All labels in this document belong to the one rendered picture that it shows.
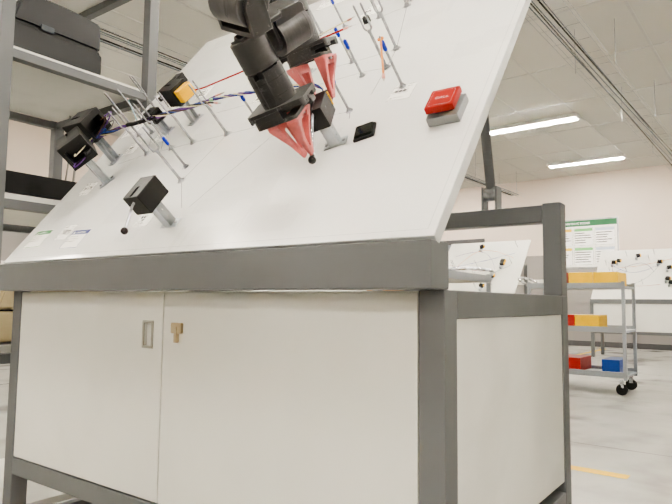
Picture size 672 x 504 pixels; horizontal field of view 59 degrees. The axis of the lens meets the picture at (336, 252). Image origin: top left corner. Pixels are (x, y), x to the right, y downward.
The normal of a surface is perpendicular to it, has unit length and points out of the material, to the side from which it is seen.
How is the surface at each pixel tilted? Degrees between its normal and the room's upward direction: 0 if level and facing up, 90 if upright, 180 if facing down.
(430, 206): 52
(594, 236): 90
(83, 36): 90
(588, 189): 90
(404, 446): 90
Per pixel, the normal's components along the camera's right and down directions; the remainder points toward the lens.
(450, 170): -0.46, -0.68
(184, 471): -0.59, -0.07
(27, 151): 0.79, -0.04
